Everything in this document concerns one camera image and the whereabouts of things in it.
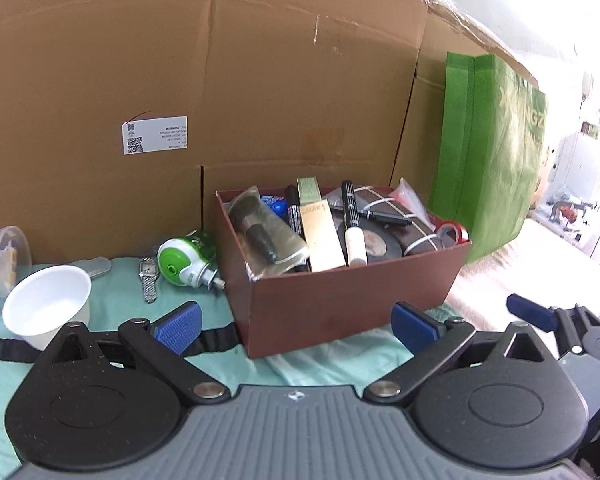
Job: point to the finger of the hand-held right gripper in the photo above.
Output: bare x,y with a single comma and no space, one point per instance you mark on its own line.
530,310

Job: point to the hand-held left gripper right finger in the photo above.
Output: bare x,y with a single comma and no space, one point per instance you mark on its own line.
415,327

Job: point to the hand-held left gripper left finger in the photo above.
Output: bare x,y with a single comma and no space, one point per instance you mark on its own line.
177,327

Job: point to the reddish brown storage box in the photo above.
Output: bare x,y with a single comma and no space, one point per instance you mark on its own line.
350,305

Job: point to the red tape roll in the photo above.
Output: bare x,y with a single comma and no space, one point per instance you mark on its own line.
455,232

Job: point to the beige desktop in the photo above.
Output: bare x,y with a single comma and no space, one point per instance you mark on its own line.
530,275

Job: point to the mint green cloth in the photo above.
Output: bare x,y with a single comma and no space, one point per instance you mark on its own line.
130,312

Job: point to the silver wristwatch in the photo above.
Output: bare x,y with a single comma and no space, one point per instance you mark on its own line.
149,280

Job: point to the green white mosquito repellent device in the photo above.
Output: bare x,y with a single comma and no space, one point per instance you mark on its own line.
180,260

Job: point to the black tape roll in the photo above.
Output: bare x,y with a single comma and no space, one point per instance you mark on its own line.
380,245

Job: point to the cluttered white table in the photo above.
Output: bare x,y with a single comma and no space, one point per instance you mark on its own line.
570,215

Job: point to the black marker with white cap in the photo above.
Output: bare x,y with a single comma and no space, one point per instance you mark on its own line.
354,230

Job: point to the slim black pen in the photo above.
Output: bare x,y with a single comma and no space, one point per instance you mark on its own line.
380,216

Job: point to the black brush in plastic bag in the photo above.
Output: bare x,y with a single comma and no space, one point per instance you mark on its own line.
265,240

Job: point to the beige gold slim box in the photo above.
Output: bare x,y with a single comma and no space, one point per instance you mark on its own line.
325,240

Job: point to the clear plastic bag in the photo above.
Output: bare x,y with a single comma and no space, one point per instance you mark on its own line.
415,200

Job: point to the white plastic bowl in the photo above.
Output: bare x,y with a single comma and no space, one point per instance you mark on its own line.
47,305

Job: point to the white cabinet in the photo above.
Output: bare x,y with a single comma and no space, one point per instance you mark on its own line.
585,165

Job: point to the blue printed packet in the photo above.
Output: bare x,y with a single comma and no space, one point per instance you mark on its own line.
276,206

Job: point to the green nonwoven bag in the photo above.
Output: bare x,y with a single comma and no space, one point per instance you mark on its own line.
485,160

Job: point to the black marker with white label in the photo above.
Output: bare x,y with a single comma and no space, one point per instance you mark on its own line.
294,210

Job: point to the small green gold box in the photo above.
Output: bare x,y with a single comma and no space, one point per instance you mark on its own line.
310,190

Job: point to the clear plastic cup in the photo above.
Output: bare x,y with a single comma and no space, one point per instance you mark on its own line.
2,260

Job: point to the large labelled cardboard box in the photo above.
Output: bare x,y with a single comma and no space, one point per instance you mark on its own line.
255,85

